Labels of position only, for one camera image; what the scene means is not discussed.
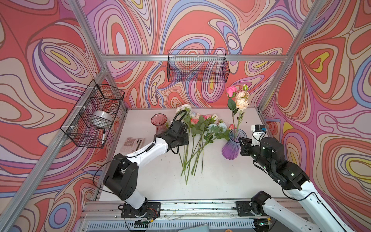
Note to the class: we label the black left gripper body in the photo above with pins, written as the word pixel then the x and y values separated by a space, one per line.
pixel 182 140

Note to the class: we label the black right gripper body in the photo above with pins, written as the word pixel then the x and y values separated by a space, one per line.
pixel 254 152

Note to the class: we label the purple ribbed glass vase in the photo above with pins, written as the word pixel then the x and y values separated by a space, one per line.
pixel 231 149

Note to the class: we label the peach rose spray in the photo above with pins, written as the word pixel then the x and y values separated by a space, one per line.
pixel 242 102

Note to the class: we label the pink rose stem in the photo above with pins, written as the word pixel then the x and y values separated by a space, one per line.
pixel 231 104

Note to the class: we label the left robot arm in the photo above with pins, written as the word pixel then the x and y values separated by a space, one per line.
pixel 122 175

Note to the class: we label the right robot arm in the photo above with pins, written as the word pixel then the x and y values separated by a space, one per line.
pixel 295 185

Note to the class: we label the red glass vase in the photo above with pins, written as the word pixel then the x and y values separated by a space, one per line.
pixel 159 121

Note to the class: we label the flower pile on table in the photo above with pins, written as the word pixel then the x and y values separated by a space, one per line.
pixel 203 130

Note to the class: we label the silver tape roll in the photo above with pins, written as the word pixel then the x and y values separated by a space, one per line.
pixel 103 116

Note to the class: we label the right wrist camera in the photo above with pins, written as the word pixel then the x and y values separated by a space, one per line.
pixel 258 133

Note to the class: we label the black wire basket back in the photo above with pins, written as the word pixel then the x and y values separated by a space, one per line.
pixel 197 65

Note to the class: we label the black wire basket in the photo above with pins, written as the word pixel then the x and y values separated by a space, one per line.
pixel 85 130
pixel 197 65

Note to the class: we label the black wire basket left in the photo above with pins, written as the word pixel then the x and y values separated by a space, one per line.
pixel 85 130

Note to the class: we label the metal base rail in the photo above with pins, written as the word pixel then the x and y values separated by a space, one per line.
pixel 174 215

